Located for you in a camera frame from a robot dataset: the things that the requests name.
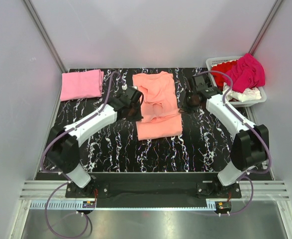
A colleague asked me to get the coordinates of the red crumpled t shirt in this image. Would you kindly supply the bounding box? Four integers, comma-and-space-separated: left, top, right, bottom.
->
211, 60, 237, 89

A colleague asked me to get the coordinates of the aluminium frame post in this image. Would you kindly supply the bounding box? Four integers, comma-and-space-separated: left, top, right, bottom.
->
248, 0, 285, 55
22, 0, 67, 73

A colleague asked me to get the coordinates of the salmon orange t shirt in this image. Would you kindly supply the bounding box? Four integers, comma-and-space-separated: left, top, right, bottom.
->
132, 71, 183, 140

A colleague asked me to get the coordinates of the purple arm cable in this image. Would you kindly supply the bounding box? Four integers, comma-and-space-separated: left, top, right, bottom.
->
195, 70, 272, 216
40, 71, 129, 237

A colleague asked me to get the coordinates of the folded pink t shirt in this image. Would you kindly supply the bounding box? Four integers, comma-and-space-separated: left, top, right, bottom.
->
60, 69, 104, 102

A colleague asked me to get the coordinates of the right electronics board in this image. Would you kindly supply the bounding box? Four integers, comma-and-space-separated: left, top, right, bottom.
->
216, 201, 232, 211

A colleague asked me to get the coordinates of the magenta crumpled t shirt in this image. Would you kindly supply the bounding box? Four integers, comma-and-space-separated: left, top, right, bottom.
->
225, 53, 266, 93

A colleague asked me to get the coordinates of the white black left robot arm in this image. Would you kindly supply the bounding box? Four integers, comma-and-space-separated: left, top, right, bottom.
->
44, 86, 144, 197

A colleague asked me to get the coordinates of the aluminium front rail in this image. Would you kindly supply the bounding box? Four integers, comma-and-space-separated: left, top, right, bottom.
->
19, 180, 290, 201

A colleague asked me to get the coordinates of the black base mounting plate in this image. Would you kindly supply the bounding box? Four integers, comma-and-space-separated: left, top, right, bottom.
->
65, 172, 242, 206

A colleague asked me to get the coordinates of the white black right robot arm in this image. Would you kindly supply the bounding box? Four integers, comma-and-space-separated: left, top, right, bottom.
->
180, 72, 272, 197

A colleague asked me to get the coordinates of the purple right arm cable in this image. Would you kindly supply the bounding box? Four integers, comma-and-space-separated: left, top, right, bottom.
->
195, 70, 272, 216

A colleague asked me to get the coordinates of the left electronics board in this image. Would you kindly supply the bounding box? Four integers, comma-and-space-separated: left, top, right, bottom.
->
82, 201, 96, 209

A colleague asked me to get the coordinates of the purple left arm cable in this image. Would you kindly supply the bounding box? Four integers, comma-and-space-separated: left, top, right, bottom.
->
40, 71, 129, 237

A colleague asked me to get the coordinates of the right aluminium frame post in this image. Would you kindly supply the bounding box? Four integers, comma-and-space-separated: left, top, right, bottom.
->
248, 0, 285, 55

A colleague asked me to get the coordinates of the white plastic laundry basket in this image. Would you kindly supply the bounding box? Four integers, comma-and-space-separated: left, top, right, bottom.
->
206, 56, 267, 108

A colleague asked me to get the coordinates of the grey slotted cable duct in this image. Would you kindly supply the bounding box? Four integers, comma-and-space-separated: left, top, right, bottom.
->
30, 199, 219, 212

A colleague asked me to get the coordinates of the white crumpled t shirt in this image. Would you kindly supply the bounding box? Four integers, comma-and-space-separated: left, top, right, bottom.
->
226, 88, 261, 102

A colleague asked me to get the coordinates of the left aluminium frame post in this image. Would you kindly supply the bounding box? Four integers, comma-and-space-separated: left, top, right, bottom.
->
22, 0, 67, 73

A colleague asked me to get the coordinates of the electronics board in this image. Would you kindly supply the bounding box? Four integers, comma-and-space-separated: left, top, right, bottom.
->
216, 201, 232, 211
82, 201, 96, 209

